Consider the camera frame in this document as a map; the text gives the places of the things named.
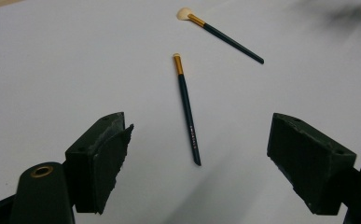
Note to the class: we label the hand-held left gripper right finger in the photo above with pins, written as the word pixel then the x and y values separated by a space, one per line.
pixel 308 161

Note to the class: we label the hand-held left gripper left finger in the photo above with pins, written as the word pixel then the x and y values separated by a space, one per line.
pixel 91 161

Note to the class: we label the small-tipped dark makeup brush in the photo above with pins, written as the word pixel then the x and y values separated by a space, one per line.
pixel 186 102

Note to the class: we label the fluffy-headed dark makeup brush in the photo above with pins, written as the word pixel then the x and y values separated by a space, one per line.
pixel 231 39

